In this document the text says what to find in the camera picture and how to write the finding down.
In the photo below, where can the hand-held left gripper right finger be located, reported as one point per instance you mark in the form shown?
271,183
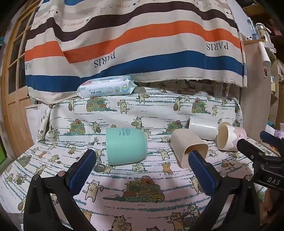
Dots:
202,174

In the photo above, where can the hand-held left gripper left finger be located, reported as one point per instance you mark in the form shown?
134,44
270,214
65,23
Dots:
80,172

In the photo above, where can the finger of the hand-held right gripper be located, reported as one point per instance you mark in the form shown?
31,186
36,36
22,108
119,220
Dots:
270,137
249,147

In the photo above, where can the pink and cream cup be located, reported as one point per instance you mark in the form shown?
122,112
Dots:
227,137

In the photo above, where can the teal cup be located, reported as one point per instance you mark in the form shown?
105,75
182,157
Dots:
125,146

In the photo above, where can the person's right forearm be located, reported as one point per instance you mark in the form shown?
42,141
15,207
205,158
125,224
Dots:
269,208

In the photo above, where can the beige cup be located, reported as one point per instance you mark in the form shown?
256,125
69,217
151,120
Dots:
185,142

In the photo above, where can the white cup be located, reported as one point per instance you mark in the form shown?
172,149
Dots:
203,131

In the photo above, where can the brown cabinet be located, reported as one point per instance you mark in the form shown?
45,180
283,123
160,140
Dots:
255,93

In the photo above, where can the white lint roller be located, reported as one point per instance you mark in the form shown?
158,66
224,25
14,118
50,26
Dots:
265,55

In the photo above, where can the cat printed blanket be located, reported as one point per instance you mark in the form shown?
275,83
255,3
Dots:
142,111

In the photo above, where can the baby wipes pack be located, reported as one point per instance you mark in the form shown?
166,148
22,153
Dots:
106,87

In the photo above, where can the wooden door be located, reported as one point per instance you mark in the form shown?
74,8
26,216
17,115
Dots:
15,88

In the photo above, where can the clear blue bottle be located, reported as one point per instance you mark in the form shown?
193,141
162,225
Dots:
250,28

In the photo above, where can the striped cloth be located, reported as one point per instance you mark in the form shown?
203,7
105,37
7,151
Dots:
133,44

